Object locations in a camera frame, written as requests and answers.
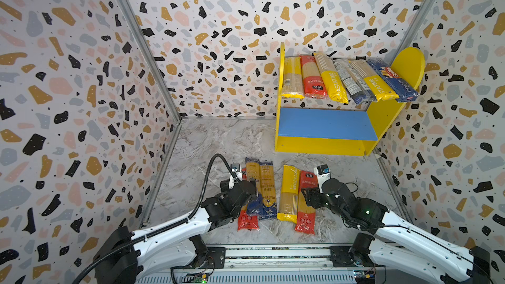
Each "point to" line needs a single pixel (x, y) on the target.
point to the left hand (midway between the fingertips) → (246, 178)
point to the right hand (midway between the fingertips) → (306, 185)
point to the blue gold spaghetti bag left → (252, 169)
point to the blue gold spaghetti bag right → (269, 209)
